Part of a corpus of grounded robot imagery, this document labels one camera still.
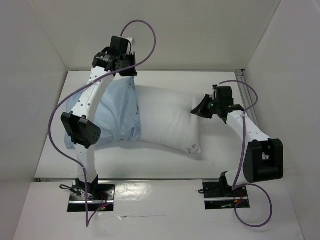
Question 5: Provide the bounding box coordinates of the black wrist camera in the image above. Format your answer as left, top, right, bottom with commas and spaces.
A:
107, 36, 135, 56
212, 84, 234, 106

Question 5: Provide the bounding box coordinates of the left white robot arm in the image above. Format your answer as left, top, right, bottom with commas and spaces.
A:
61, 52, 138, 200

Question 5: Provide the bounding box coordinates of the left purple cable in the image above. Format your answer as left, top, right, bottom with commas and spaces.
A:
48, 19, 157, 227

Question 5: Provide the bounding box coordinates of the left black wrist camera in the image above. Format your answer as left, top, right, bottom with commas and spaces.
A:
107, 36, 135, 56

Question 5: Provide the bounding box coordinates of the aluminium rail frame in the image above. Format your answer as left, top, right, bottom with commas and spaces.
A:
234, 69, 260, 127

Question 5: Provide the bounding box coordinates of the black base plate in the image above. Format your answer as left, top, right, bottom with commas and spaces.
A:
67, 183, 116, 213
198, 181, 251, 210

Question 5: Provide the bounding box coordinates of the purple cable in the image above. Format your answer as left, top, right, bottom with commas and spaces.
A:
48, 19, 157, 227
217, 80, 273, 227

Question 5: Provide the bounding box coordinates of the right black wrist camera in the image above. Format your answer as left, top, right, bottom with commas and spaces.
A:
212, 84, 234, 106

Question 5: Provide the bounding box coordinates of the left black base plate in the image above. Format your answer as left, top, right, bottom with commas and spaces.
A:
67, 183, 116, 213

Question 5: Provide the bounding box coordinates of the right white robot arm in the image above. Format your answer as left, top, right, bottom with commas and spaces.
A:
191, 94, 284, 196

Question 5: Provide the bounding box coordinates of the white pillow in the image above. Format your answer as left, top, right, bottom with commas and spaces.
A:
136, 85, 204, 154

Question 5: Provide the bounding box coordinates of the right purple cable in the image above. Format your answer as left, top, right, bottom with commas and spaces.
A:
217, 80, 273, 227

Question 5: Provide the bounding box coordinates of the light blue pillowcase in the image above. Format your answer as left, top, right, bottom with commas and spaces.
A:
63, 75, 142, 150

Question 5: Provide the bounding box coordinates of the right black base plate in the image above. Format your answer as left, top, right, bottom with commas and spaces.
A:
198, 181, 251, 210

